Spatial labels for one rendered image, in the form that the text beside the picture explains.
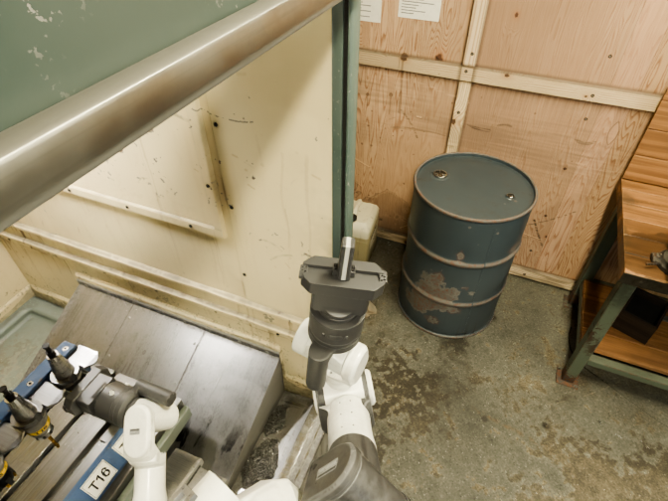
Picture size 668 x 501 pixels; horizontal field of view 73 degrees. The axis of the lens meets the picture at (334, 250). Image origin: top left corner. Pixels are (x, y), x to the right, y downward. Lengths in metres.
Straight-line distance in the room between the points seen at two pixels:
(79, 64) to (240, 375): 1.36
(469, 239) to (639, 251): 0.68
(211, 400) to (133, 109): 1.36
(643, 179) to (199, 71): 2.48
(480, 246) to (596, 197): 0.84
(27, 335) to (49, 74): 2.05
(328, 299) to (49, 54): 0.45
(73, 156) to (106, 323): 1.60
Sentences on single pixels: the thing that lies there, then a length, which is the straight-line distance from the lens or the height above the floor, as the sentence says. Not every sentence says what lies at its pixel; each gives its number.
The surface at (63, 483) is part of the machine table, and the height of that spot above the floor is 0.87.
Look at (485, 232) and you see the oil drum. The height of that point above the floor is 0.81.
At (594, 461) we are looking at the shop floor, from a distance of 2.64.
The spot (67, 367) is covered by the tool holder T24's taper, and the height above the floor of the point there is 1.25.
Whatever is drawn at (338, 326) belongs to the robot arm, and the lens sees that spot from 0.69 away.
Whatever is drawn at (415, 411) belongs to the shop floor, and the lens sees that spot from 2.48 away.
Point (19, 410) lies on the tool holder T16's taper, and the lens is 1.22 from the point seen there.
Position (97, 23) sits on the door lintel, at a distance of 0.39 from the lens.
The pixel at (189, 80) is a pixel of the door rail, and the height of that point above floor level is 2.02.
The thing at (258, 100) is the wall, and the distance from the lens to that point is 0.98.
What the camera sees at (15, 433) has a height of 1.22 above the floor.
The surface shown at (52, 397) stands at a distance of 1.26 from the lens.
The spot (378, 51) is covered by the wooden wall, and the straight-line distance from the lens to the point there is 2.69.
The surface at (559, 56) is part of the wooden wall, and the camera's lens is 2.53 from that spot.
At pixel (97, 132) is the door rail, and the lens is 0.35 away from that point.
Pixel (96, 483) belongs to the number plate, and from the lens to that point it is 1.44.
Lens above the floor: 2.17
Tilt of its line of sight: 43 degrees down
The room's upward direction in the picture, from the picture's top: straight up
